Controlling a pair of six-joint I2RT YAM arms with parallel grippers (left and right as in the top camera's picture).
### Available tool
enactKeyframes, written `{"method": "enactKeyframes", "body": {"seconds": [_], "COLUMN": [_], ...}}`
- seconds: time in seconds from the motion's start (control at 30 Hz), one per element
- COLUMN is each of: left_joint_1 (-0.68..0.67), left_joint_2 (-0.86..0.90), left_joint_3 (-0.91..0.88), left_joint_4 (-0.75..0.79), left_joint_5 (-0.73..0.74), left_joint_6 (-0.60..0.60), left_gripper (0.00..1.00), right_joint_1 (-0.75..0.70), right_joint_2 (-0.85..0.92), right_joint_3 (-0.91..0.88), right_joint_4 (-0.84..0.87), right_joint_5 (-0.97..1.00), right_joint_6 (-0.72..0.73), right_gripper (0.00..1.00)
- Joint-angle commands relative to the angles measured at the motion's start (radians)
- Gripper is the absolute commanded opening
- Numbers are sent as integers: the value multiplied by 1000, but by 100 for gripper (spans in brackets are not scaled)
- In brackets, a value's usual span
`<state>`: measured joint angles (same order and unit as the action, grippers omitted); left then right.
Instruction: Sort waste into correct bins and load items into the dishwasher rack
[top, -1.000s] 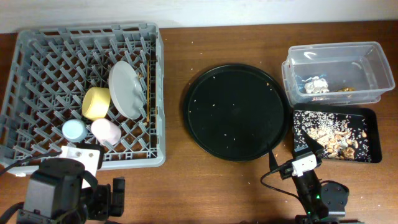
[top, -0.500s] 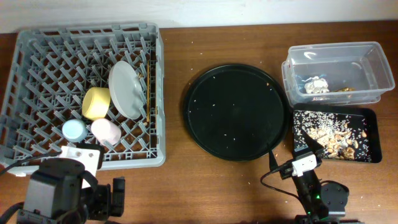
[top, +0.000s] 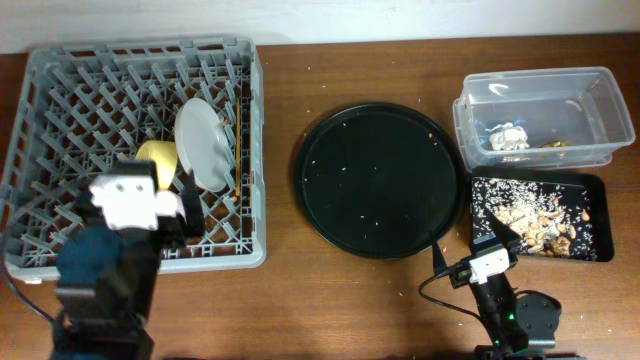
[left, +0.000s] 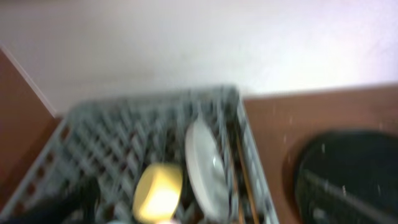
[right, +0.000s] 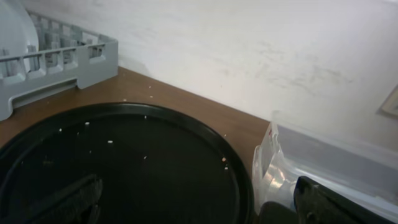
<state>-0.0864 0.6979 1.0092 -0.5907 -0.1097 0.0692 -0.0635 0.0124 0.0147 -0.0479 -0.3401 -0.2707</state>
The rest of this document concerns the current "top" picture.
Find white tissue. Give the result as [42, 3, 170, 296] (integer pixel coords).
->
[489, 122, 530, 151]

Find clear plastic waste bin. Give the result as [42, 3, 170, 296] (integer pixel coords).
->
[453, 67, 636, 169]

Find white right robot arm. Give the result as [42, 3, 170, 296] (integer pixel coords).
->
[418, 214, 580, 360]

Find round black tray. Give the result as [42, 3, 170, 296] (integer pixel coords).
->
[292, 103, 467, 259]

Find black rectangular food tray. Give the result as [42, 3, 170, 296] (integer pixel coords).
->
[471, 167, 614, 262]

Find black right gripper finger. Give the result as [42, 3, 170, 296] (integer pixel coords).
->
[432, 242, 448, 275]
[486, 211, 521, 243]

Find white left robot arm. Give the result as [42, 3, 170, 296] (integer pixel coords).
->
[51, 160, 205, 359]

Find food scraps rice and nuts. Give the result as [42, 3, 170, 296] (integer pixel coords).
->
[471, 177, 597, 261]

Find grey plastic dishwasher rack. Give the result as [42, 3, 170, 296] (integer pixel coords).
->
[1, 37, 267, 283]

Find grey round plate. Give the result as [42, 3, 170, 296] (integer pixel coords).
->
[174, 98, 231, 192]

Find yellow plastic bowl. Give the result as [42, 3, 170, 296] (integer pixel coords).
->
[135, 140, 178, 190]

